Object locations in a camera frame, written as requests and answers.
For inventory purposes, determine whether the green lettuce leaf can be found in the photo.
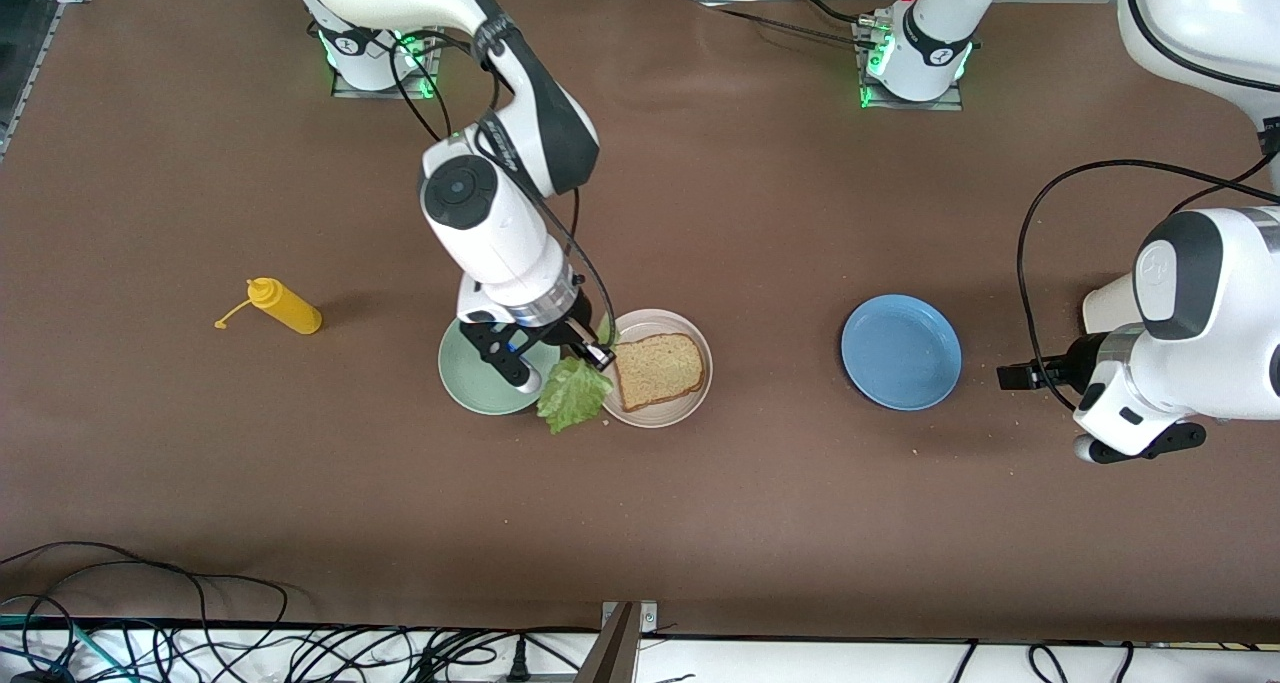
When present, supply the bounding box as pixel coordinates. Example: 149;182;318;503
537;313;622;435

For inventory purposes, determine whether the toasted bread slice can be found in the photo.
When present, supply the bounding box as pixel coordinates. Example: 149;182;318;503
612;333;707;413

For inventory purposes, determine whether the yellow squeeze bottle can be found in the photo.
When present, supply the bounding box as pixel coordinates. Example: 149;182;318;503
214;277;324;336

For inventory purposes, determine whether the beige plate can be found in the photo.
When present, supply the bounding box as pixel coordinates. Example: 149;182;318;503
589;309;714;429

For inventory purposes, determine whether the mint green plate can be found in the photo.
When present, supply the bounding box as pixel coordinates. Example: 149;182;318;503
438;297;562;416

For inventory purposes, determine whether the blue plate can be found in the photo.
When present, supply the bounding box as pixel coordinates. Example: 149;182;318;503
840;294;963;412

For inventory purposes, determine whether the white two-slot toaster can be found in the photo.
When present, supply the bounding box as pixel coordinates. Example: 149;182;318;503
1082;271;1143;337

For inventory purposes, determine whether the small metal table bracket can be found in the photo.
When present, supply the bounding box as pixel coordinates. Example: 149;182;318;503
600;600;659;636

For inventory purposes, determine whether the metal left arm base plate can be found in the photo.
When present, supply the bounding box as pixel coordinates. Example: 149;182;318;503
858;18;966;112

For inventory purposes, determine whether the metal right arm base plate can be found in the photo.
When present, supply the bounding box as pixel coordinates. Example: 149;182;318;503
332;28;441;99

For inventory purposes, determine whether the grey metal post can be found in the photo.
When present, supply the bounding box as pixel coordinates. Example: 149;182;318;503
575;603;641;683

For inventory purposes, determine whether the black cable tangle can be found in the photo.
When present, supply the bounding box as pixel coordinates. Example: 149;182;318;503
0;603;701;683

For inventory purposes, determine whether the black cable across tabletop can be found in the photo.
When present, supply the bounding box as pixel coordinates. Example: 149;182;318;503
690;0;881;49

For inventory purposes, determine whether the black looping cable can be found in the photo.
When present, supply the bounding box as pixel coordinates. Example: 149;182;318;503
0;541;291;683

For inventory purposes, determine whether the aluminium frame rail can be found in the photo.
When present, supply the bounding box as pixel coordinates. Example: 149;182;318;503
0;0;101;154

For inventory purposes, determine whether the teal cable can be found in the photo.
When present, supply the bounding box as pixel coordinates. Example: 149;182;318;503
0;613;126;682

